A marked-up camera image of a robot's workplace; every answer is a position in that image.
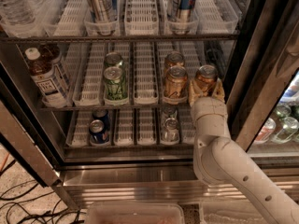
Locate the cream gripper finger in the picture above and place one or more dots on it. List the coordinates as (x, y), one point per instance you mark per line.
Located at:
(218, 92)
(194, 92)

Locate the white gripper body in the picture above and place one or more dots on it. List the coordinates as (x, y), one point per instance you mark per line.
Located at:
(207, 107)

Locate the orange can lane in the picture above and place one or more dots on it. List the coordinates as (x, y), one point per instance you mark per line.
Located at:
(205, 80)

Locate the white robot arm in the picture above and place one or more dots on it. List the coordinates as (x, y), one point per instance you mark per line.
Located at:
(217, 158)

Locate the orange can front middle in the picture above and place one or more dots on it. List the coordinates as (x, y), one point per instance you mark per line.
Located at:
(175, 82)

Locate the orange can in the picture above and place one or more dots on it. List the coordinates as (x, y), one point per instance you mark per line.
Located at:
(172, 59)
(175, 82)

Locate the silver can rear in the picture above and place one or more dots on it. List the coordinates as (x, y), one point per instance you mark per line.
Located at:
(169, 113)

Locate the silver can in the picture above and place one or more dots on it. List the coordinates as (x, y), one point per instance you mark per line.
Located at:
(170, 131)
(169, 113)

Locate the orange can rear middle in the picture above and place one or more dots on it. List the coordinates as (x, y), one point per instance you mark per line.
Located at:
(172, 59)

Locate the silver can front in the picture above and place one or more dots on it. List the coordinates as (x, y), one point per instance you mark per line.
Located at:
(170, 131)

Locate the red white can neighbouring fridge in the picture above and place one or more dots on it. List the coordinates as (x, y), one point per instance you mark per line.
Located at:
(266, 131)

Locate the silver can neighbouring fridge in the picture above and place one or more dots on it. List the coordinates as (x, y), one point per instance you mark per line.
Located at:
(289, 126)

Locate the green can front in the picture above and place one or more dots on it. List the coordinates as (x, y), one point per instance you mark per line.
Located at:
(115, 83)

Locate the blue can rear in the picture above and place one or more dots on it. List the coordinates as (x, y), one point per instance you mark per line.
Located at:
(102, 115)

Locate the blue can front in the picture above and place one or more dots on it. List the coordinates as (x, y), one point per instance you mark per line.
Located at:
(98, 131)

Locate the tall can top left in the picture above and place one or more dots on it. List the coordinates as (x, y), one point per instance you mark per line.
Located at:
(103, 10)

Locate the open fridge glass door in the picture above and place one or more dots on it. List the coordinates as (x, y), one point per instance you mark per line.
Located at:
(20, 138)

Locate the clear plastic bin right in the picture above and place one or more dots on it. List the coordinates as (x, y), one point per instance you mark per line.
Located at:
(229, 212)

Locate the clear plastic bin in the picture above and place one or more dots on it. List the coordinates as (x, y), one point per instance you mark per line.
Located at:
(134, 213)
(229, 212)

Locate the clear plastic bin left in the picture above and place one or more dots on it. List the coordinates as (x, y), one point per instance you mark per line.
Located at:
(134, 213)

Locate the rear tea bottle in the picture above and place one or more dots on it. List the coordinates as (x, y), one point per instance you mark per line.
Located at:
(52, 54)

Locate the tea bottle white label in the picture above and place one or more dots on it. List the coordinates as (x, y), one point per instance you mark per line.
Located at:
(47, 80)

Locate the clear water bottle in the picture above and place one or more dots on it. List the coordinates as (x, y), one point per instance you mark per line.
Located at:
(16, 12)

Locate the top wire shelf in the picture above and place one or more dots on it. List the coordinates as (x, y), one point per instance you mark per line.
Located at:
(120, 38)

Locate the wire shelf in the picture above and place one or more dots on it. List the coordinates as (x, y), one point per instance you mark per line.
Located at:
(109, 107)
(120, 38)

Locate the middle wire shelf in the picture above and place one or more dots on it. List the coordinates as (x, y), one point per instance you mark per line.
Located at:
(109, 107)

